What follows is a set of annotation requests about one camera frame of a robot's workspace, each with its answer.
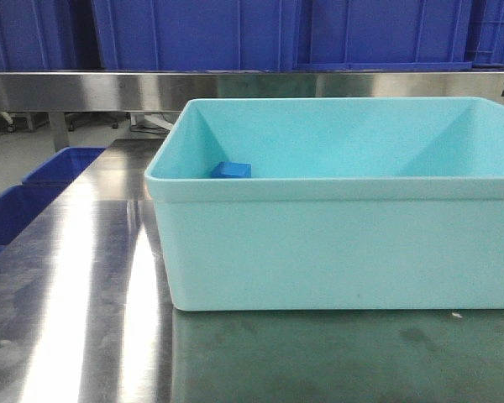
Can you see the small blue cube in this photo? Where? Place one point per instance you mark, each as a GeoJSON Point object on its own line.
{"type": "Point", "coordinates": [231, 170]}

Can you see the steel shelf leg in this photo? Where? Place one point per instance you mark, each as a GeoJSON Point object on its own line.
{"type": "Point", "coordinates": [59, 129]}

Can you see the light teal plastic tub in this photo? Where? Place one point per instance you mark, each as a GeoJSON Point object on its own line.
{"type": "Point", "coordinates": [353, 203]}

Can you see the blue crate upper right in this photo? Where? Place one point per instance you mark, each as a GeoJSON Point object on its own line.
{"type": "Point", "coordinates": [382, 36]}

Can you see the blue crate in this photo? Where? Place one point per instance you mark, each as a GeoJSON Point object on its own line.
{"type": "Point", "coordinates": [382, 36]}
{"type": "Point", "coordinates": [196, 35]}
{"type": "Point", "coordinates": [38, 36]}
{"type": "Point", "coordinates": [485, 43]}

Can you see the blue bin lower far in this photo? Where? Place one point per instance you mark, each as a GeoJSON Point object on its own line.
{"type": "Point", "coordinates": [63, 167]}

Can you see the blue bin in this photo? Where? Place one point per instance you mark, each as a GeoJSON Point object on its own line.
{"type": "Point", "coordinates": [63, 167]}
{"type": "Point", "coordinates": [20, 205]}

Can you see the blue crate upper middle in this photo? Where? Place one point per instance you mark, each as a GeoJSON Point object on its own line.
{"type": "Point", "coordinates": [196, 35]}

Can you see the blue bin lower near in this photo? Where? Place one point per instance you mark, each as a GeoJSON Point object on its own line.
{"type": "Point", "coordinates": [20, 205]}

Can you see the blue crate upper left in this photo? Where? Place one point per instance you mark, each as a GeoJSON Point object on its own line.
{"type": "Point", "coordinates": [38, 36]}

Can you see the blue crate far right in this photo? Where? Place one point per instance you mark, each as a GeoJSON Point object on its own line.
{"type": "Point", "coordinates": [485, 43]}

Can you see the stainless steel shelf rail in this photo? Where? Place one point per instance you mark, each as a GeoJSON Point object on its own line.
{"type": "Point", "coordinates": [71, 91]}

